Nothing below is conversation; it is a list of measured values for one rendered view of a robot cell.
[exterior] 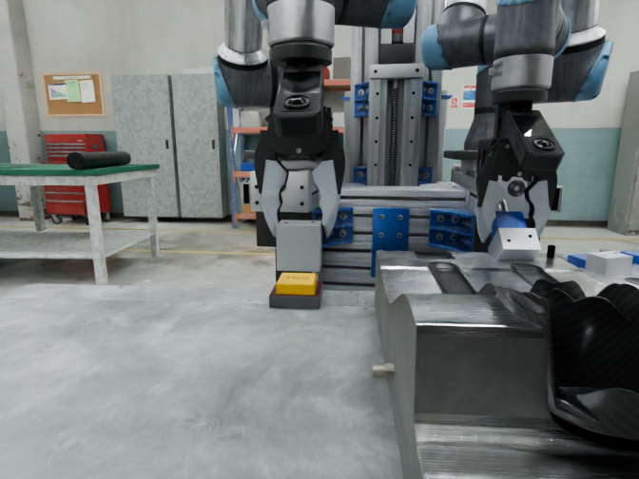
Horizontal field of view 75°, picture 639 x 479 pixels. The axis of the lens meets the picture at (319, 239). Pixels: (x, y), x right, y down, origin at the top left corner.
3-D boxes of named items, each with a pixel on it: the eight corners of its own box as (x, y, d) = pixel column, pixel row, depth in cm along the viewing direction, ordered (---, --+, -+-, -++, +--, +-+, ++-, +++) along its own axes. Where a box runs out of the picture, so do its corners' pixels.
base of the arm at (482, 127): (459, 150, 110) (461, 111, 108) (520, 150, 108) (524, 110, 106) (469, 150, 96) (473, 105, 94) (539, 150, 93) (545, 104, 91)
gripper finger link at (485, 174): (496, 212, 61) (519, 153, 59) (501, 214, 59) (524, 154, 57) (466, 202, 61) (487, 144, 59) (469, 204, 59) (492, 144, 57)
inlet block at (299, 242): (291, 245, 61) (291, 208, 60) (325, 246, 61) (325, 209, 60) (277, 271, 48) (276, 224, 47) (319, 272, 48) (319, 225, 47)
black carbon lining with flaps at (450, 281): (421, 276, 58) (425, 208, 56) (540, 277, 57) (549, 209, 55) (524, 452, 24) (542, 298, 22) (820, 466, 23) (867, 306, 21)
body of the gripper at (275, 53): (335, 159, 55) (336, 60, 52) (332, 161, 46) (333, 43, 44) (277, 159, 55) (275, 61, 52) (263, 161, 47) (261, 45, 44)
